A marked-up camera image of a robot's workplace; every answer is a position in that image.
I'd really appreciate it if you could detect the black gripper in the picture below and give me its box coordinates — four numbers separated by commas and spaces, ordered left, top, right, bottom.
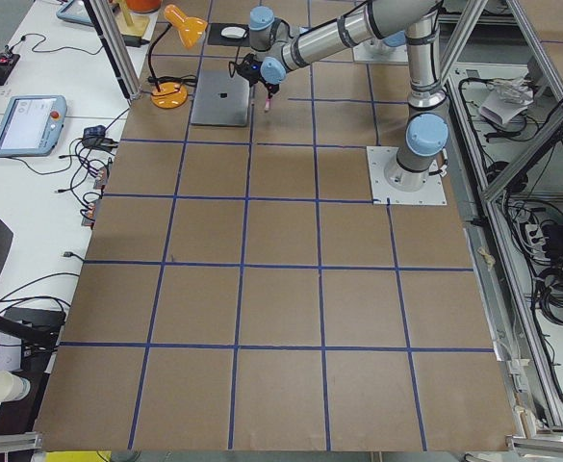
260, 78, 280, 94

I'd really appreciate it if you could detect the white computer mouse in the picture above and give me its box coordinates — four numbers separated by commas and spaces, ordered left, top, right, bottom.
220, 26, 248, 40

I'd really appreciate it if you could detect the silver laptop notebook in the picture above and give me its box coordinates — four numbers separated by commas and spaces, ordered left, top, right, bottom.
191, 70, 250, 127

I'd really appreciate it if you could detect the black mousepad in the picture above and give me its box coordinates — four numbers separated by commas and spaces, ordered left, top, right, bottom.
207, 23, 249, 47

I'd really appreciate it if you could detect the orange desk lamp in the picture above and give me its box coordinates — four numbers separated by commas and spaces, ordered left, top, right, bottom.
146, 3, 209, 110

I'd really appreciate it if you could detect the black power adapter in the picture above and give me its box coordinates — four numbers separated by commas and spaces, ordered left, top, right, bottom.
121, 34, 150, 48

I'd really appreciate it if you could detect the wooden stand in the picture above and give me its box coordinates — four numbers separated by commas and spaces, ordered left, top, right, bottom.
115, 0, 150, 37

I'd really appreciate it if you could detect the orange cylindrical container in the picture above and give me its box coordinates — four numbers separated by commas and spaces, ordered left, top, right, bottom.
126, 0, 162, 14

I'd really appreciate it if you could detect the blue teach pendant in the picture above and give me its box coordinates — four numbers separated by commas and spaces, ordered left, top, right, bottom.
0, 95, 67, 158
56, 0, 92, 27

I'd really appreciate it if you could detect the white paper cup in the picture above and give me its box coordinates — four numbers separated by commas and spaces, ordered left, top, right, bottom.
0, 371, 31, 403

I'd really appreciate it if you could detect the lamp power cable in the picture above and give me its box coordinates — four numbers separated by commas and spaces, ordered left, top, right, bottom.
155, 74, 200, 96

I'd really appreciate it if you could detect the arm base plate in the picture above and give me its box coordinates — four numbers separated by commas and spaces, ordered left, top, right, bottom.
366, 146, 448, 206
353, 43, 408, 65

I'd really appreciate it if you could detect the aluminium frame post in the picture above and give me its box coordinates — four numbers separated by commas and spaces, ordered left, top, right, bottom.
84, 0, 141, 101

